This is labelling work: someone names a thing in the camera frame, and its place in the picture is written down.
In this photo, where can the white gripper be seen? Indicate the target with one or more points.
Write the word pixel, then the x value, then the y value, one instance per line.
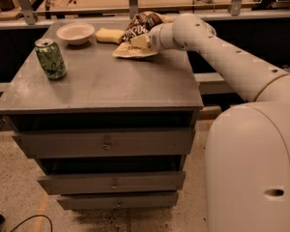
pixel 157 37

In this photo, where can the brown chip bag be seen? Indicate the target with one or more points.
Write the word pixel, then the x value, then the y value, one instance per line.
pixel 141 23

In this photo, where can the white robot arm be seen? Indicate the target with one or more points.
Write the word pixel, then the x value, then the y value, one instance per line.
pixel 247 155

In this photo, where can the yellow sponge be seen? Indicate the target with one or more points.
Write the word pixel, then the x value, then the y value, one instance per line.
pixel 112 36

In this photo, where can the white bowl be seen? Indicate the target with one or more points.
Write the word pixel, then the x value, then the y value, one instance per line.
pixel 76 33

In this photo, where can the green soda can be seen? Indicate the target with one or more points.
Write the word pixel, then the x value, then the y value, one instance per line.
pixel 50 58

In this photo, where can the grey drawer cabinet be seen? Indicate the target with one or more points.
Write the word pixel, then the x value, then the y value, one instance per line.
pixel 102 93

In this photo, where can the top grey drawer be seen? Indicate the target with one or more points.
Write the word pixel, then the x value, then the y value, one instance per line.
pixel 92 143

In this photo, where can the grey drawer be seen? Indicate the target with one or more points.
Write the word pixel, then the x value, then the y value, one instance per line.
pixel 154 199
pixel 92 143
pixel 112 182

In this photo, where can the middle grey drawer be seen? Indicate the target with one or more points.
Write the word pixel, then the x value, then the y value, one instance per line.
pixel 112 182

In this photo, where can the bottom grey drawer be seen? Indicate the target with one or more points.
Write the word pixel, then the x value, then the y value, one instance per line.
pixel 154 199

